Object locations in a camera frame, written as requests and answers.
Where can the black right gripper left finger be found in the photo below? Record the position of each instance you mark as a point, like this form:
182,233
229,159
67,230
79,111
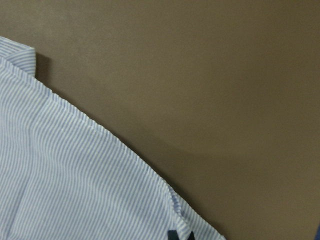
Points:
172,235

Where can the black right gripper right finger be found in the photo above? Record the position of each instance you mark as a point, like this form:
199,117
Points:
191,236

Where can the blue striped button shirt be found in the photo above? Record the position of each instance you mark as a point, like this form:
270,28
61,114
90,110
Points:
65,177

